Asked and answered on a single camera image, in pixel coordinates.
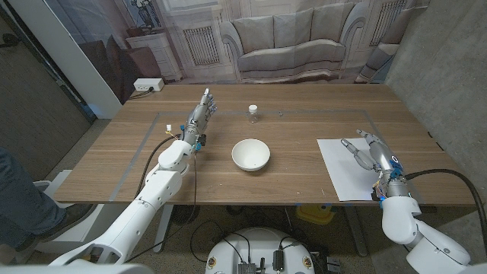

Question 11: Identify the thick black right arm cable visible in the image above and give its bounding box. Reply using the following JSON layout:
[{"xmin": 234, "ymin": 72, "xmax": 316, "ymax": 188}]
[{"xmin": 404, "ymin": 168, "xmax": 487, "ymax": 247}]

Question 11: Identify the grey tape outline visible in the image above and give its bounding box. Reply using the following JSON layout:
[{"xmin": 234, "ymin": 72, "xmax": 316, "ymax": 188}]
[{"xmin": 108, "ymin": 109, "xmax": 424, "ymax": 203}]

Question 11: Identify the clear bottle with white cap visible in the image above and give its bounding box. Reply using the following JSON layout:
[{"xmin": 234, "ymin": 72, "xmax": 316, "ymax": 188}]
[{"xmin": 246, "ymin": 104, "xmax": 259, "ymax": 125}]

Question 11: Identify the white table leg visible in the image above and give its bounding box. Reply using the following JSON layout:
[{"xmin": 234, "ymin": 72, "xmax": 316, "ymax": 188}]
[{"xmin": 151, "ymin": 204, "xmax": 175, "ymax": 254}]

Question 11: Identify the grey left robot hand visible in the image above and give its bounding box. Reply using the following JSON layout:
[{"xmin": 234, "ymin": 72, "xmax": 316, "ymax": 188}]
[{"xmin": 178, "ymin": 88, "xmax": 218, "ymax": 148}]

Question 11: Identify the grey table leg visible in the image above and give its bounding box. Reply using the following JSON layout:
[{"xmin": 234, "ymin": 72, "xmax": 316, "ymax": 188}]
[{"xmin": 343, "ymin": 205, "xmax": 369, "ymax": 258}]

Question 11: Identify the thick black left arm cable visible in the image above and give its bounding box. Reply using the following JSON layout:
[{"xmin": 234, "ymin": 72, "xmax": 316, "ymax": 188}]
[{"xmin": 134, "ymin": 135, "xmax": 180, "ymax": 199}]

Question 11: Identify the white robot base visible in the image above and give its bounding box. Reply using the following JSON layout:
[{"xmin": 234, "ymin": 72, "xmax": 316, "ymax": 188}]
[{"xmin": 204, "ymin": 227, "xmax": 317, "ymax": 274}]

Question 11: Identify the white power strip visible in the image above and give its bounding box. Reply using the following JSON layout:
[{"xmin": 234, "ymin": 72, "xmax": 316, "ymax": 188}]
[{"xmin": 132, "ymin": 78, "xmax": 166, "ymax": 93}]

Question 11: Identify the thin black left wrist cable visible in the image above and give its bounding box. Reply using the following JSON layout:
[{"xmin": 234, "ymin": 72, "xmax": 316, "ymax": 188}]
[{"xmin": 124, "ymin": 148, "xmax": 199, "ymax": 264}]

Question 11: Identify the black power strip cable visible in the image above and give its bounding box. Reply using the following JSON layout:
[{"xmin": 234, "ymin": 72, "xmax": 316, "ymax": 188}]
[{"xmin": 128, "ymin": 87, "xmax": 155, "ymax": 101}]

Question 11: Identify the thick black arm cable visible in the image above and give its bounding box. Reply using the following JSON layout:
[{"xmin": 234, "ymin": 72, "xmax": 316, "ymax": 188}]
[
  {"xmin": 404, "ymin": 168, "xmax": 487, "ymax": 247},
  {"xmin": 134, "ymin": 135, "xmax": 180, "ymax": 199}
]

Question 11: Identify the white paper sheet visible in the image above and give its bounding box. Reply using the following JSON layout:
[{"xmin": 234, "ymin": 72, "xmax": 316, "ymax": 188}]
[{"xmin": 317, "ymin": 137, "xmax": 386, "ymax": 202}]

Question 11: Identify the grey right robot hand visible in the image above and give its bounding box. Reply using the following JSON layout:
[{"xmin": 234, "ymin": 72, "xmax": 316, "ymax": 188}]
[{"xmin": 340, "ymin": 129, "xmax": 405, "ymax": 177}]

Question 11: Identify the white ceramic bowl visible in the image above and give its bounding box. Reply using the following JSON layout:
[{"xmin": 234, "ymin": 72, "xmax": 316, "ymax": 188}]
[{"xmin": 231, "ymin": 139, "xmax": 272, "ymax": 173}]

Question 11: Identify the white platform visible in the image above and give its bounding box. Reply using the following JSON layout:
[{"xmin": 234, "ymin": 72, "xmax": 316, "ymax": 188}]
[{"xmin": 33, "ymin": 169, "xmax": 119, "ymax": 256}]

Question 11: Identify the yellow object under table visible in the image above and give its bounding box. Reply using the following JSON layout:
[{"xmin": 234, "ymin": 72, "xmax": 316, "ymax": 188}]
[{"xmin": 295, "ymin": 204, "xmax": 336, "ymax": 226}]

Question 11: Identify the dark shoe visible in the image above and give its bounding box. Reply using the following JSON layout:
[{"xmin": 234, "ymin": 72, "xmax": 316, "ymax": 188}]
[{"xmin": 14, "ymin": 203, "xmax": 97, "ymax": 253}]

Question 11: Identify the black floor cable loop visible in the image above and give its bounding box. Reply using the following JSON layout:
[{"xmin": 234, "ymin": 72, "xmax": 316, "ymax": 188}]
[{"xmin": 189, "ymin": 219, "xmax": 253, "ymax": 264}]

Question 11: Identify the person leg in blue jeans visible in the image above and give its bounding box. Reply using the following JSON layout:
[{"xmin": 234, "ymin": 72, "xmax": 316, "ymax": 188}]
[{"xmin": 0, "ymin": 146, "xmax": 68, "ymax": 249}]

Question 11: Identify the printed living room backdrop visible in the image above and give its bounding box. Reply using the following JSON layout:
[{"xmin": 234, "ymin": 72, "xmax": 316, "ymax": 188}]
[{"xmin": 43, "ymin": 0, "xmax": 431, "ymax": 104}]

